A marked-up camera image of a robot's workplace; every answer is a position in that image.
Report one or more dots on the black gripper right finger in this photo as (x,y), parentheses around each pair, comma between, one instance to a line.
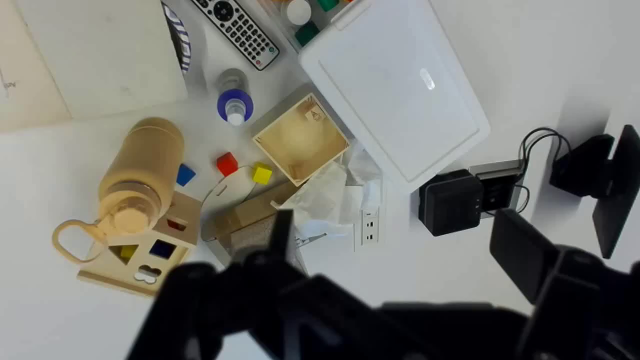
(526,256)

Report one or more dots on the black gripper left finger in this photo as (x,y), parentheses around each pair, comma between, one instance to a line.
(281,233)

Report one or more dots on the white paper towel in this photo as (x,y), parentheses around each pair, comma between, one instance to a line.
(327,193)

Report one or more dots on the grey patterned tissue box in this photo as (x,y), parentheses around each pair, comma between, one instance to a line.
(247,241)

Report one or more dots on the yellow cube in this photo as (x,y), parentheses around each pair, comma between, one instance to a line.
(262,175)

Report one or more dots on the dark grey adapter block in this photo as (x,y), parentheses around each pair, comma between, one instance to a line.
(496,190)

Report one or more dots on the red cube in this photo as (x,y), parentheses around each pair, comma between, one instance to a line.
(226,165)

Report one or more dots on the white table power outlet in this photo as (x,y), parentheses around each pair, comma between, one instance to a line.
(371,226)

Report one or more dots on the black box device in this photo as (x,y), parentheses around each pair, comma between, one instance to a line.
(450,203)

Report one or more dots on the open wooden box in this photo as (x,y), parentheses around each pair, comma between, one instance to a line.
(300,141)

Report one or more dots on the blue cube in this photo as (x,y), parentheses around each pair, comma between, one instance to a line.
(184,175)

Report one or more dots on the small blue cap bottle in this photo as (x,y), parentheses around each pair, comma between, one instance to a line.
(233,100)

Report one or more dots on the beige water bottle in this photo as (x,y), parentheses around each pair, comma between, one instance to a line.
(143,167)

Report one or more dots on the green block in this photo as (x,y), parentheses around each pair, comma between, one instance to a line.
(329,5)
(306,33)

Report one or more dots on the grey remote control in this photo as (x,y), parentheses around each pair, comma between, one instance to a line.
(237,30)

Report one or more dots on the white round cap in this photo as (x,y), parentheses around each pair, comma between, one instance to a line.
(298,11)

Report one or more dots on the beige paper sheet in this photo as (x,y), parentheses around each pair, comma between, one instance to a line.
(100,53)

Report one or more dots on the off-white paper sheet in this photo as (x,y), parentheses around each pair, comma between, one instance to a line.
(26,100)

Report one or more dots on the black camera stand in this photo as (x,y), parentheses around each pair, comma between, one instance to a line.
(613,193)

